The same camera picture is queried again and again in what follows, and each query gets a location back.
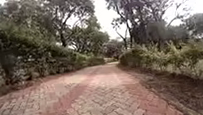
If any group of leafy trees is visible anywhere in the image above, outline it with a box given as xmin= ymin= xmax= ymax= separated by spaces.
xmin=0 ymin=0 xmax=111 ymax=63

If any row of green bushes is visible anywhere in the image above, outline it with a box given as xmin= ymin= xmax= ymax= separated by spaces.
xmin=0 ymin=14 xmax=108 ymax=96

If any row of pale-leaved bushes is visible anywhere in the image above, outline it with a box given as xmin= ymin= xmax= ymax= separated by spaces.
xmin=117 ymin=40 xmax=203 ymax=84

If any group of tall trees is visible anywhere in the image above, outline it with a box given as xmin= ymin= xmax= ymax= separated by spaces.
xmin=99 ymin=0 xmax=203 ymax=59

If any dark bare soil strip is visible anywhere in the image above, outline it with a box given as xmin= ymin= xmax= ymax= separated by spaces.
xmin=118 ymin=59 xmax=203 ymax=115

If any brick paved path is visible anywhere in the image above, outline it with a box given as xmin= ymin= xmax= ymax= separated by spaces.
xmin=0 ymin=57 xmax=191 ymax=115

